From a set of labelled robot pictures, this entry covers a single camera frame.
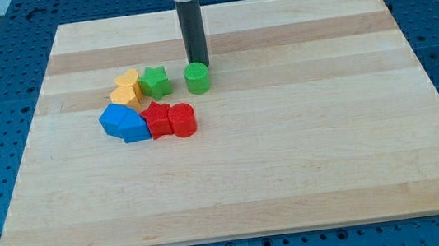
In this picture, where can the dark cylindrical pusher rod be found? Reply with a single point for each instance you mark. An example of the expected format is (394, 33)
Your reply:
(193, 33)

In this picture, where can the green cylinder block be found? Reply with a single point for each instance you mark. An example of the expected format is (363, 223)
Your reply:
(197, 78)

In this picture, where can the green star block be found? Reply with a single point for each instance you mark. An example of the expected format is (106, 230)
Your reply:
(155, 83)

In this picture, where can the yellow heart block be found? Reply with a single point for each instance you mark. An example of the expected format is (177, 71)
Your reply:
(130, 79)

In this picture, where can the yellow pentagon block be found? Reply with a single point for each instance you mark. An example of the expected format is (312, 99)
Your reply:
(126, 96)

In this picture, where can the red cylinder block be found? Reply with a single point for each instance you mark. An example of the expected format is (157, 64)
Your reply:
(182, 120)

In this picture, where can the red star block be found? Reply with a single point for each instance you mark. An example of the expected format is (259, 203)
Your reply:
(156, 117)

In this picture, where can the blue pentagon block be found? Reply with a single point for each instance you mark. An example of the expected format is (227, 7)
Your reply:
(133, 128)

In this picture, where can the blue hexagon block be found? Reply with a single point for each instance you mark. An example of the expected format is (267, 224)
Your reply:
(112, 116)

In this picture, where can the wooden board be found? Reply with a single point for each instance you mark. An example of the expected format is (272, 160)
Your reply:
(319, 115)

